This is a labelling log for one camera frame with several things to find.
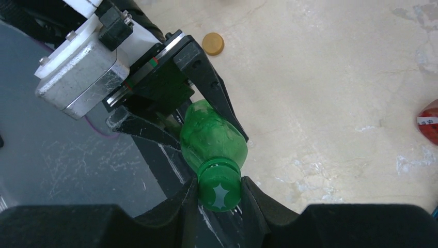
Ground orange bottle cap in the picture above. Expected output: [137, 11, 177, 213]
[202, 33, 225, 56]

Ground green plastic bottle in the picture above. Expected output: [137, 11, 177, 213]
[180, 99, 248, 174]

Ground green bottle cap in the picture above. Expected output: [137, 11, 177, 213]
[197, 157, 241, 212]

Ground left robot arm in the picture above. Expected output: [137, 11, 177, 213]
[1, 1, 244, 150]

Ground tea bottle with yellow-red label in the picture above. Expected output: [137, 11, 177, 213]
[417, 100, 437, 145]

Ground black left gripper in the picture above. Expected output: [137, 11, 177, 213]
[103, 30, 249, 151]

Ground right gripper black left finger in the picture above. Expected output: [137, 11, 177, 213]
[0, 177, 199, 248]

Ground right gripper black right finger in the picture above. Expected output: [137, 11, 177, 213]
[241, 177, 437, 247]

